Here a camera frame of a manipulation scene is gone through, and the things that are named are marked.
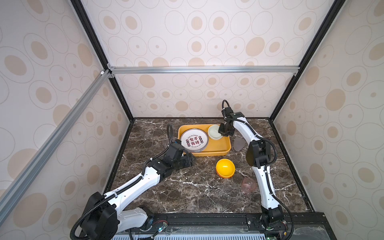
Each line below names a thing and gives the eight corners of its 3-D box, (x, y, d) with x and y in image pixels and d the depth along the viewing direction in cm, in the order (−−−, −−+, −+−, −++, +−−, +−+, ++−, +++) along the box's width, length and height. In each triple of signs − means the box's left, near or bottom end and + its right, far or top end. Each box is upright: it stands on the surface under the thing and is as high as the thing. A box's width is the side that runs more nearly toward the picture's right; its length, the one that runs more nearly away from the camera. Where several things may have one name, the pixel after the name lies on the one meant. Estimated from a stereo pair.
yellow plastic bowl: (216, 179, 89) (218, 174, 84) (215, 164, 96) (216, 158, 90) (233, 179, 89) (236, 174, 84) (231, 164, 96) (233, 158, 90)
